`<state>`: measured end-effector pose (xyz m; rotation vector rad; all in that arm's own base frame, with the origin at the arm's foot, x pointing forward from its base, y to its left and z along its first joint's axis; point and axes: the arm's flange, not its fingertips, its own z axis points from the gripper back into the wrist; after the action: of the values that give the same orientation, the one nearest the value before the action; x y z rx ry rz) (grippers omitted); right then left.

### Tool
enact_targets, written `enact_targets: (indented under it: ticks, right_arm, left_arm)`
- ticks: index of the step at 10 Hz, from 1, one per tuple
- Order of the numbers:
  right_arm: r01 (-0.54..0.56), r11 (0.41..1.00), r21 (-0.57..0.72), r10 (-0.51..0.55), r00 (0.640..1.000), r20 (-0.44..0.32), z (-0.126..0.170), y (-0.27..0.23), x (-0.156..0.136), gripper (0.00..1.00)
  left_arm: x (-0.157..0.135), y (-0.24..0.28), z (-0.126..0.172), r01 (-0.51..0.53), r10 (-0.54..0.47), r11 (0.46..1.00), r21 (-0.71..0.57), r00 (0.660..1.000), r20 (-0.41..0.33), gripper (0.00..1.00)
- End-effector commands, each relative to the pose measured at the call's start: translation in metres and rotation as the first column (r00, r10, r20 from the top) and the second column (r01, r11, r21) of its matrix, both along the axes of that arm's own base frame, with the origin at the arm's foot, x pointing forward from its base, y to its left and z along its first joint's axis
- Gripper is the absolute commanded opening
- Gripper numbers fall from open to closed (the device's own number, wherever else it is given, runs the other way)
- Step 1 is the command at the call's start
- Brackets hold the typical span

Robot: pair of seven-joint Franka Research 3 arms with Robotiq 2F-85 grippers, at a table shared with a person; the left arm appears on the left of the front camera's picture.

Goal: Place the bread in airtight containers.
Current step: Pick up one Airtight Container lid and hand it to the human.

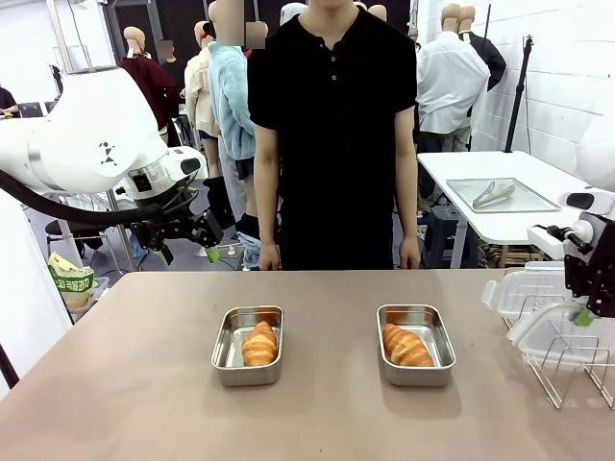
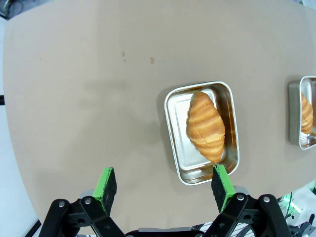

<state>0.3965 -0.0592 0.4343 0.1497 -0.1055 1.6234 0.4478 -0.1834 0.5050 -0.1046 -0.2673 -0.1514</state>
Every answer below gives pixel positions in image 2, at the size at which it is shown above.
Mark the rectangular stainless steel container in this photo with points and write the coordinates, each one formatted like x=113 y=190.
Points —
x=180 y=153
x=293 y=111

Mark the white equipment with green light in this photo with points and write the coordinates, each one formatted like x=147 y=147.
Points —
x=301 y=212

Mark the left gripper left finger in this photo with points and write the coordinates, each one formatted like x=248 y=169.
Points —
x=98 y=217

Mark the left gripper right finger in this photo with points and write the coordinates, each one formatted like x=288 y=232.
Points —
x=247 y=217

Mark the black stand leg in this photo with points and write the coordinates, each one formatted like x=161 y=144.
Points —
x=33 y=228
x=1 y=100

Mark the golden brown croissant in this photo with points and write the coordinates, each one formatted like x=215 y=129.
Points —
x=206 y=126
x=306 y=113

